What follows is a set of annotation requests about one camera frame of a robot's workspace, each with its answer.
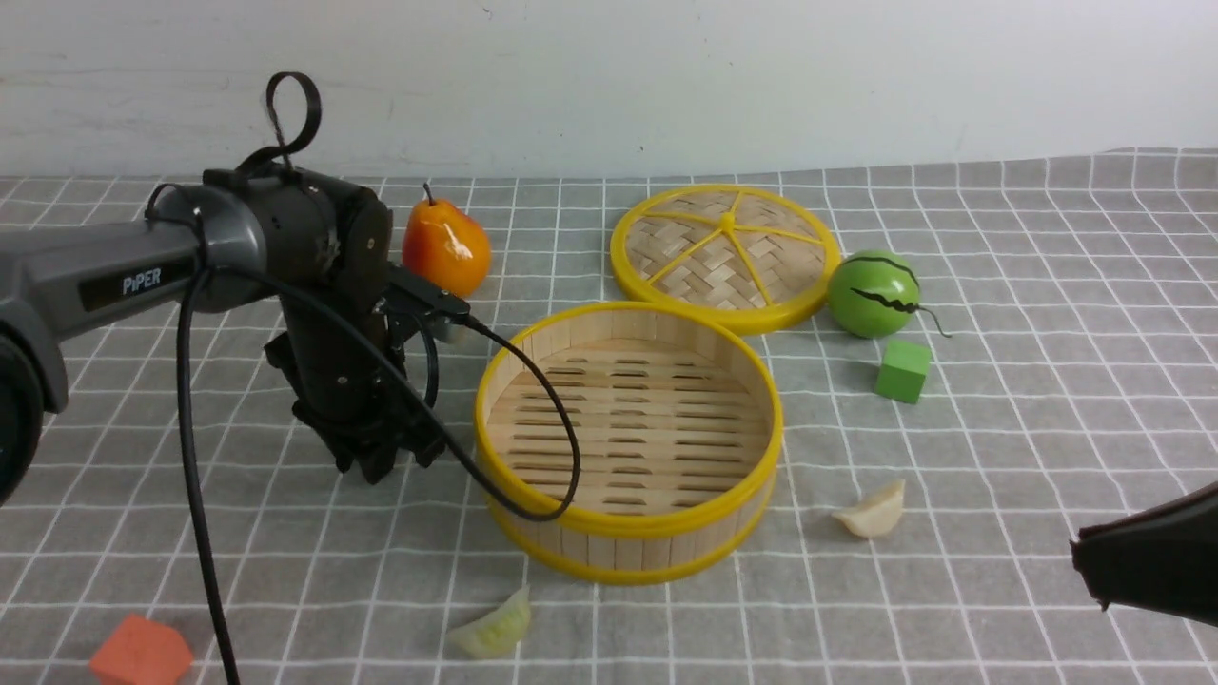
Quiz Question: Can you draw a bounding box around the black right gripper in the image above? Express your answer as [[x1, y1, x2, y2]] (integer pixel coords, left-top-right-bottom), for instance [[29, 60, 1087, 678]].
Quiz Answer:
[[1069, 484, 1217, 626]]

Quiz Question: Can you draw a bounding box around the woven bamboo steamer lid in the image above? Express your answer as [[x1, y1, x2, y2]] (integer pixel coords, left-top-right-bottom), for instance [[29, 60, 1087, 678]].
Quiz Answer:
[[608, 184, 843, 336]]

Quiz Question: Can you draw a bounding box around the green toy watermelon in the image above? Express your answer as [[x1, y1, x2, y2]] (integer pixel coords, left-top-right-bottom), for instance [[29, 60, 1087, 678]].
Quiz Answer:
[[827, 250, 952, 340]]

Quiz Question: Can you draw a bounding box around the pale green dumpling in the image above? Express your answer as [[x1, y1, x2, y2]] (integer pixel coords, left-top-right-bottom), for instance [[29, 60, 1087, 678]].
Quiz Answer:
[[445, 585, 533, 659]]

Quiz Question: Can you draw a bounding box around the bamboo steamer tray yellow rim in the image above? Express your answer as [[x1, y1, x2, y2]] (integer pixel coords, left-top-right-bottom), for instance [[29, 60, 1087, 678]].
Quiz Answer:
[[487, 301, 784, 585]]

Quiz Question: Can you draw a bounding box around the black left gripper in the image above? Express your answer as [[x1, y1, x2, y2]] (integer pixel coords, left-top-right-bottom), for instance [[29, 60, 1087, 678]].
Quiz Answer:
[[203, 167, 447, 485]]

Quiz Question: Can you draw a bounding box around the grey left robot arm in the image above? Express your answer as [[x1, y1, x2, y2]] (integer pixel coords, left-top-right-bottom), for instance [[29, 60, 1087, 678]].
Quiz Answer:
[[1, 165, 445, 499]]

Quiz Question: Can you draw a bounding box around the grey checked tablecloth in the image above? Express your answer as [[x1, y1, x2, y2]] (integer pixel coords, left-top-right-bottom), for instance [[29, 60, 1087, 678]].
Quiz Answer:
[[1, 147, 1217, 684]]

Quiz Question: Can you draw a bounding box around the orange toy pear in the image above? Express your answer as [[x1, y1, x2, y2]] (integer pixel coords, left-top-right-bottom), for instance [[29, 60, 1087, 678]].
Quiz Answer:
[[401, 183, 493, 299]]

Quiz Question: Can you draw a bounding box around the orange foam cube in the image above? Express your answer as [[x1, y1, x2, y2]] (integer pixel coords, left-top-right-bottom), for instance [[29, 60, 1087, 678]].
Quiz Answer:
[[88, 613, 194, 684]]

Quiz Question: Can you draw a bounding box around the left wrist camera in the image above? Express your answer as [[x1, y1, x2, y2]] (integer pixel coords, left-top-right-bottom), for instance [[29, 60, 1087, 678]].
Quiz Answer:
[[382, 264, 470, 345]]

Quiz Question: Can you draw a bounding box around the green foam cube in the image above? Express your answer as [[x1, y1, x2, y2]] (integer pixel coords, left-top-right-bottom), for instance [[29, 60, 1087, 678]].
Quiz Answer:
[[875, 339, 933, 406]]

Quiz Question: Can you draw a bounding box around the white dumpling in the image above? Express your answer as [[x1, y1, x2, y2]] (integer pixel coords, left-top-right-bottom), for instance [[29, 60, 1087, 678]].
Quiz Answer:
[[832, 479, 906, 540]]

